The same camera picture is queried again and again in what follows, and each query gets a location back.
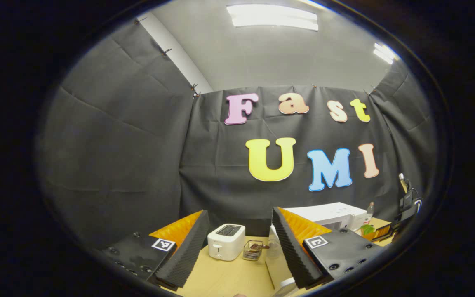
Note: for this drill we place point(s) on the large ceiling light panel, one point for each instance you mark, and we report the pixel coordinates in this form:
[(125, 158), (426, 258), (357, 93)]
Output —
[(272, 17)]

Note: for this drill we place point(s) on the black backdrop cloth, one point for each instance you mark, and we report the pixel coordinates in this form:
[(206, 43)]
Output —
[(118, 165)]

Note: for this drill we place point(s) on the white toaster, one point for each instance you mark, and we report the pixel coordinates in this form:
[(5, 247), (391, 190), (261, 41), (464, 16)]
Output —
[(226, 243)]

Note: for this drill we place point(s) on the lettuce sandwich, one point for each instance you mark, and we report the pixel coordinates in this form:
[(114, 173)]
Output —
[(366, 230)]

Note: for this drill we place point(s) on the white microwave oven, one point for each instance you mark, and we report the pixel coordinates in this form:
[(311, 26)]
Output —
[(332, 214)]

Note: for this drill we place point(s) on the small ceiling light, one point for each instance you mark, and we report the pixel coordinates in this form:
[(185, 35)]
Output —
[(384, 53)]

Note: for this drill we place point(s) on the clear red label water bottle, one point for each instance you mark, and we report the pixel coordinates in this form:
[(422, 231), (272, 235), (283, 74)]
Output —
[(370, 212)]

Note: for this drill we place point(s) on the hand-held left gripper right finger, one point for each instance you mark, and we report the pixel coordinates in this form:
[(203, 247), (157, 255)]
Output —
[(291, 249)]

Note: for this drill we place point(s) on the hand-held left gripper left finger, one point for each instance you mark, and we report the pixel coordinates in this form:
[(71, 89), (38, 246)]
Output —
[(188, 253)]

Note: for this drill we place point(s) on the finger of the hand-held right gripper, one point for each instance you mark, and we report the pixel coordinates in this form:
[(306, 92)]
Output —
[(386, 232)]

